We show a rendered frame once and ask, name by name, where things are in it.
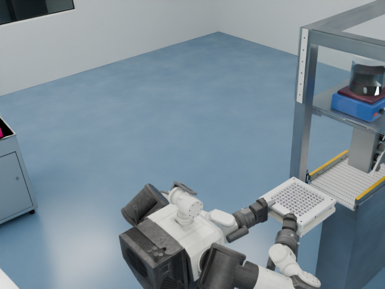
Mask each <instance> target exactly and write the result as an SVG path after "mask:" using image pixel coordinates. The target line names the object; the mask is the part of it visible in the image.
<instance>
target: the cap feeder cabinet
mask: <svg viewBox="0 0 385 289"><path fill-rule="evenodd" d="M0 128H1V131H2V134H3V137H1V138H0V224H1V223H4V222H6V221H9V220H11V219H13V218H15V217H18V216H20V215H22V214H24V213H26V212H29V213H30V214H34V213H35V211H34V209H35V208H37V207H38V205H37V201H36V198H35V195H34V192H33V188H32V185H31V183H30V179H29V176H28V173H27V170H26V166H25V163H24V161H23V157H22V154H21V151H20V147H19V144H18V141H17V137H16V135H17V134H16V133H15V132H14V131H13V130H12V129H11V128H10V126H9V125H8V124H7V123H6V122H5V121H4V120H3V119H2V118H1V116H0Z"/></svg>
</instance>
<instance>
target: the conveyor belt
mask: <svg viewBox="0 0 385 289"><path fill-rule="evenodd" d="M348 157H349V156H348ZM348 157H346V158H345V159H344V160H342V161H341V162H339V163H338V164H336V165H334V166H333V167H332V168H330V169H329V170H327V171H326V172H324V173H322V174H321V175H319V176H318V177H316V178H315V179H313V180H312V181H311V183H310V186H312V187H313V188H315V189H317V190H319V191H321V192H323V193H325V194H326V195H328V196H330V197H332V198H334V199H336V202H338V203H340V204H341V205H343V206H345V207H347V208H348V209H350V210H353V211H354V209H353V207H354V206H355V204H354V203H355V198H356V197H357V196H359V195H360V194H362V192H364V191H365V190H367V189H368V188H369V187H370V186H372V185H373V184H374V183H376V182H377V181H378V180H380V179H381V178H383V177H384V176H385V164H384V163H382V164H381V165H380V170H379V171H378V172H376V171H374V173H373V176H372V177H370V175H371V173H372V171H371V172H370V173H368V174H367V173H365V172H363V171H360V170H358V169H356V168H354V167H352V166H350V165H348Z"/></svg>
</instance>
